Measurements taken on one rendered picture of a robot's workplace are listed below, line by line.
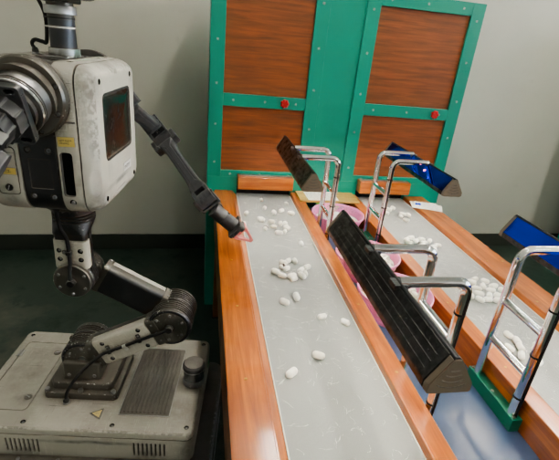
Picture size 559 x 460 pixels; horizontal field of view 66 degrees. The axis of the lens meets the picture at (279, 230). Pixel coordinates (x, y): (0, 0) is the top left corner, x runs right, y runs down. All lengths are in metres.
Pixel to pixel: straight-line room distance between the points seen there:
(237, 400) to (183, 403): 0.42
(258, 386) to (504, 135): 3.26
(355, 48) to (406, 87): 0.35
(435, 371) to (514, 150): 3.43
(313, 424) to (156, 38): 2.50
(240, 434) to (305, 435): 0.15
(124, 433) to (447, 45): 2.24
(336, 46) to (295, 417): 1.77
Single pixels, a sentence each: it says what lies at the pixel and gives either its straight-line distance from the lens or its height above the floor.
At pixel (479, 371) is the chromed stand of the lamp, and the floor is 0.73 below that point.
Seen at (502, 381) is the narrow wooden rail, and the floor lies 0.75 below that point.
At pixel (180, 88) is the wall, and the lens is 3.04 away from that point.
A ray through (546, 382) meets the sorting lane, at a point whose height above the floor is 0.74.
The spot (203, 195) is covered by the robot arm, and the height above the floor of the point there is 0.99.
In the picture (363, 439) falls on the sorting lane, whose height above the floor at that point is 0.74.
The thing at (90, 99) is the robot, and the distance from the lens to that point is 1.03.
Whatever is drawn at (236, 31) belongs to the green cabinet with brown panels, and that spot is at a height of 1.55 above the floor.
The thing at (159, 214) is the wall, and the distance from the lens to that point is 3.28.
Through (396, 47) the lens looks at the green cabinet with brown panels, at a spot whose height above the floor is 1.55.
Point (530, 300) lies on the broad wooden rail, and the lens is 1.80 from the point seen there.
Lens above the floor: 1.54
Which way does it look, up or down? 24 degrees down
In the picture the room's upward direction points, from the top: 6 degrees clockwise
